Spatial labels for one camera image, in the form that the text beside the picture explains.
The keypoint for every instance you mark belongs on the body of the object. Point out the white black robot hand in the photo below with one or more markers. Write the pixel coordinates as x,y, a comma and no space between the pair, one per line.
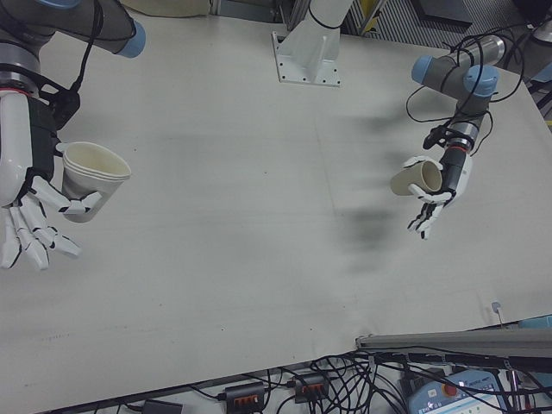
457,172
13,151

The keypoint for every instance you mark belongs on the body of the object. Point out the beige cup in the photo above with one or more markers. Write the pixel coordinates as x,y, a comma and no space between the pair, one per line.
409,179

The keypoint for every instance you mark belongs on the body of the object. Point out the white paper cups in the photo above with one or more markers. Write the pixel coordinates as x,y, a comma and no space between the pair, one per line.
99,172

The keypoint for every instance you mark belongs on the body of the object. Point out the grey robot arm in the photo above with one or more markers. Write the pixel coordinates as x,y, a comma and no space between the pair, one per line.
440,69
64,21

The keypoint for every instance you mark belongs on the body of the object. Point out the grey metal box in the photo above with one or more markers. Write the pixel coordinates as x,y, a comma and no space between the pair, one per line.
446,10

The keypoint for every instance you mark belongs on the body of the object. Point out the light blue plastic bin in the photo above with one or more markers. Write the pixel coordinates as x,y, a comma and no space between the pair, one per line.
537,322

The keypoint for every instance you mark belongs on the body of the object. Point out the grey teach pendant red button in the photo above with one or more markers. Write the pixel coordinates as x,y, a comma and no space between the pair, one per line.
474,397

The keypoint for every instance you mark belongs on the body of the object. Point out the black power strip orange switches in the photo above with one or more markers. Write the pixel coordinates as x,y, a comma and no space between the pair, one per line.
244,394
310,386

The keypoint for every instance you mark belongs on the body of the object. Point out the black power adapter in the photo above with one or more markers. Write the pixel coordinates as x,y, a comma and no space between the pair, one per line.
163,407

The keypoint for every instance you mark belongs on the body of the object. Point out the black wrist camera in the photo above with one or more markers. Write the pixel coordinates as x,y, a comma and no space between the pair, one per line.
433,137
64,103

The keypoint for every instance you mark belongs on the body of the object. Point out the aluminium profile post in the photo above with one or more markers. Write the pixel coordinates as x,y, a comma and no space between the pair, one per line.
453,340

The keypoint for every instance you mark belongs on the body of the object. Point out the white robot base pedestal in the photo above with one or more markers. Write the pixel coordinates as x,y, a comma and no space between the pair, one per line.
306,56

